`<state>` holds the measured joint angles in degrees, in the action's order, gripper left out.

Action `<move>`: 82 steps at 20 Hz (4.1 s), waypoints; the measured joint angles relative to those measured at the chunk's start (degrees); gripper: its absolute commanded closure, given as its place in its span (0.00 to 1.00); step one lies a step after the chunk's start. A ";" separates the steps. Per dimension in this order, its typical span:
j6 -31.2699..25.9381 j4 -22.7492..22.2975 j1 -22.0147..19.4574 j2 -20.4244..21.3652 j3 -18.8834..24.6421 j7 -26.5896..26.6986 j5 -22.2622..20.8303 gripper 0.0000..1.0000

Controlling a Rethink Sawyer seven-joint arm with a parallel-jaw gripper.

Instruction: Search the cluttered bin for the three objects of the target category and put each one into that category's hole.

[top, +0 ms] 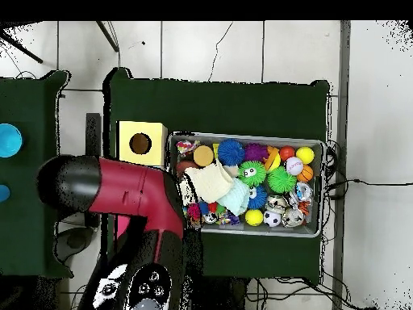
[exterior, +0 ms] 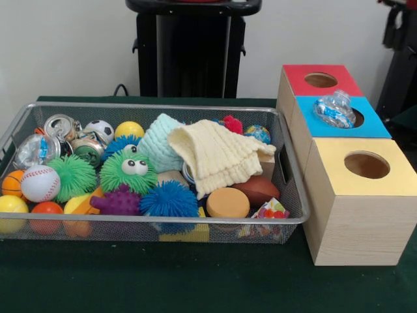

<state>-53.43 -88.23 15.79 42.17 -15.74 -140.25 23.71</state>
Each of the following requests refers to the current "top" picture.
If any white baseball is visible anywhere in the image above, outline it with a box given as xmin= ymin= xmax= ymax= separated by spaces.
xmin=286 ymin=156 xmax=305 ymax=176

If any black stand leg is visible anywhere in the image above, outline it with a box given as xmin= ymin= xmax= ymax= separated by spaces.
xmin=96 ymin=20 xmax=121 ymax=52
xmin=0 ymin=28 xmax=45 ymax=65

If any wooden box with three holes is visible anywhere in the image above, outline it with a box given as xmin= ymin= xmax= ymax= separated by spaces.
xmin=115 ymin=120 xmax=169 ymax=240

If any blue spiky ball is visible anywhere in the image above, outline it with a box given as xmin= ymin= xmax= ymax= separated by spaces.
xmin=216 ymin=138 xmax=246 ymax=167

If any purple spiky ball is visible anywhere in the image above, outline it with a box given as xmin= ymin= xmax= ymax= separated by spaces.
xmin=244 ymin=143 xmax=269 ymax=163

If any clear mesh bin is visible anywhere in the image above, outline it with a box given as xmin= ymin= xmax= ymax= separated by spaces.
xmin=169 ymin=132 xmax=326 ymax=239

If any dark green side table cloth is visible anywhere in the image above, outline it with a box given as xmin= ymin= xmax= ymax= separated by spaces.
xmin=0 ymin=69 xmax=71 ymax=280

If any green spiky ball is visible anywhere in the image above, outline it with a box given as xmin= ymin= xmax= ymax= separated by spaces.
xmin=267 ymin=166 xmax=298 ymax=195

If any pale yellow knitted cloth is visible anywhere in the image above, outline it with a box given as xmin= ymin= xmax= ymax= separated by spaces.
xmin=186 ymin=162 xmax=235 ymax=204

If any black floor cable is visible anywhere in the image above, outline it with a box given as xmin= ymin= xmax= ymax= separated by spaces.
xmin=324 ymin=175 xmax=413 ymax=195

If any yellow ball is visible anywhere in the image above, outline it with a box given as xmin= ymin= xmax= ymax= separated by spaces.
xmin=244 ymin=209 xmax=265 ymax=227
xmin=296 ymin=146 xmax=316 ymax=165

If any dark grey stand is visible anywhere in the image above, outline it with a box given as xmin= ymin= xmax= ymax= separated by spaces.
xmin=56 ymin=112 xmax=102 ymax=266

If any orange round disc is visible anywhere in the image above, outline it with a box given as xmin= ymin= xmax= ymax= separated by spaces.
xmin=193 ymin=145 xmax=215 ymax=168

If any blue round bowl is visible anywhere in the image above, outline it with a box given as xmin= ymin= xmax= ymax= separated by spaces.
xmin=0 ymin=123 xmax=24 ymax=159

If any mint green knitted cloth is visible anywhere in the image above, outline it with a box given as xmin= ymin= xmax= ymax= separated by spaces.
xmin=222 ymin=178 xmax=252 ymax=216

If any green fuzzy ball with eyes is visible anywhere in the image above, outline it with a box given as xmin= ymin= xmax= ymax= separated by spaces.
xmin=237 ymin=160 xmax=267 ymax=187

